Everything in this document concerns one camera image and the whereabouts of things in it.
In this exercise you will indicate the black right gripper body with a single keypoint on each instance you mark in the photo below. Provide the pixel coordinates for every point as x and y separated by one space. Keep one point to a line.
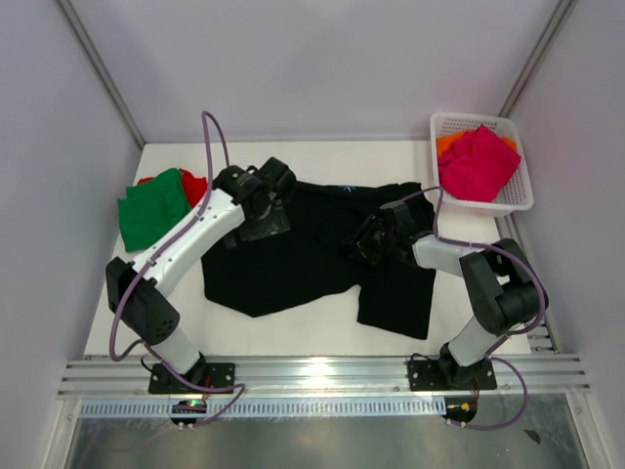
374 240

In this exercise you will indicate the black t shirt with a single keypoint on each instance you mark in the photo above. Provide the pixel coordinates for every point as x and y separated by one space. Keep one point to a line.
315 258

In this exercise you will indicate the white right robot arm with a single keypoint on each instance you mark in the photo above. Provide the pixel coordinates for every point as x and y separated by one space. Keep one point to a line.
480 267

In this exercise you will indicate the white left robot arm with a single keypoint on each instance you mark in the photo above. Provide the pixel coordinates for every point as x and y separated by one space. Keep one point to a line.
138 291

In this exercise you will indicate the red t shirt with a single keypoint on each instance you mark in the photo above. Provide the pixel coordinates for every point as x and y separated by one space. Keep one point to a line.
193 188

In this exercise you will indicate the orange t shirt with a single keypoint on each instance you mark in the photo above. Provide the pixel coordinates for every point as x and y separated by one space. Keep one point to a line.
445 143

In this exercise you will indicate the pink t shirt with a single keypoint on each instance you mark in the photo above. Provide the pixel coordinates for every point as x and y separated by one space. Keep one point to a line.
478 166

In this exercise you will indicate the green t shirt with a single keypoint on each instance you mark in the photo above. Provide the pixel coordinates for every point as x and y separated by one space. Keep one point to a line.
150 210

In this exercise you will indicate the white plastic basket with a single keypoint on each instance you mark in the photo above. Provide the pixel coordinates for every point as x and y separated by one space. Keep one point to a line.
516 195

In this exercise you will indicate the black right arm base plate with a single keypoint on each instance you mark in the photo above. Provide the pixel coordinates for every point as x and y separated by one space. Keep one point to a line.
444 374

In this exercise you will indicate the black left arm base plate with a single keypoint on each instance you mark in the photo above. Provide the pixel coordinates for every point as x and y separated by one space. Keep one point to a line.
204 374

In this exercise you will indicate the grey slotted cable duct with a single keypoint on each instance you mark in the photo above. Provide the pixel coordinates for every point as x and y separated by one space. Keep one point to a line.
264 407

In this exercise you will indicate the aluminium front rail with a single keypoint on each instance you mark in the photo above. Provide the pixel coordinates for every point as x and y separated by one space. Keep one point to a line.
99 377

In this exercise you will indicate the left rear frame post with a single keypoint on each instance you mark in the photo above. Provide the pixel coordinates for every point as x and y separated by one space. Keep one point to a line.
88 47

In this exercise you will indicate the frame post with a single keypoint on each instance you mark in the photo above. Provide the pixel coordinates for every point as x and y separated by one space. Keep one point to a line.
546 39
88 47

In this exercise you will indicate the right rear frame post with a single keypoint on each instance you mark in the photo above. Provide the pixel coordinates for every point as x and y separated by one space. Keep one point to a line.
546 39

